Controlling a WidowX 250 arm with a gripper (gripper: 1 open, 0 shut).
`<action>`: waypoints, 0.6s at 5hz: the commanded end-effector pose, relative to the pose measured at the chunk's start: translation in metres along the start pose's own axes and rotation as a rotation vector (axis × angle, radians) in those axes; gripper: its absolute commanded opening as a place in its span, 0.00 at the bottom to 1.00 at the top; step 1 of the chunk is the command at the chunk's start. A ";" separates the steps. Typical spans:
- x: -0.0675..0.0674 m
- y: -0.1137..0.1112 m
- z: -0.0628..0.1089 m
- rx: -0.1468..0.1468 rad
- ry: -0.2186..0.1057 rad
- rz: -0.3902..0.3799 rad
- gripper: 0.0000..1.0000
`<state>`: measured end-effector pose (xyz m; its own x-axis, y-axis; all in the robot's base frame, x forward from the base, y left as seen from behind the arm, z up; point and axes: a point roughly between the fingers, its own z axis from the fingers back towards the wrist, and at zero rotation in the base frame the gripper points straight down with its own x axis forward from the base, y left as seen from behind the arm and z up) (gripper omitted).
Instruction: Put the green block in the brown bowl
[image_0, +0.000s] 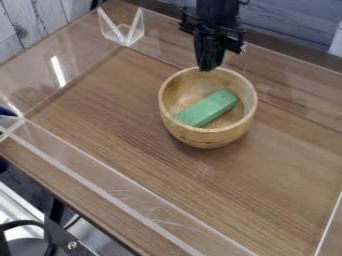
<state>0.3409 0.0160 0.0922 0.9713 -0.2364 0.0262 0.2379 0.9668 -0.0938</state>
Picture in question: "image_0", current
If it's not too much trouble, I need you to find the black table leg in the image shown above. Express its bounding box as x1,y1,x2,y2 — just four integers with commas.
49,199,65,224

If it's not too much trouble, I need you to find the clear acrylic enclosure wall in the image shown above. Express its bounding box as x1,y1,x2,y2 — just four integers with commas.
0,0,342,256

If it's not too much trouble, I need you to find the black cable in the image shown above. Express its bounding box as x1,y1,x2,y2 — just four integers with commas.
0,219,54,256

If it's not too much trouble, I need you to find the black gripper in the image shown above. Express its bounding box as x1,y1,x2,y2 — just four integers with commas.
179,6,245,71

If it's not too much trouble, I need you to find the black metal bracket with screw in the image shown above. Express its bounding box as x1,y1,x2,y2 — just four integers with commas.
44,219,99,256

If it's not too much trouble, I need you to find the green rectangular block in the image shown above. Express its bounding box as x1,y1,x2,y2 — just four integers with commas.
175,89,237,128

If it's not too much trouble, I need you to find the light wooden bowl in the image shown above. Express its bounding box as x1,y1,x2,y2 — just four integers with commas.
157,67,257,149

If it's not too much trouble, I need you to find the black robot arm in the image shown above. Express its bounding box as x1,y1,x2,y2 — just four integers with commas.
179,0,248,72

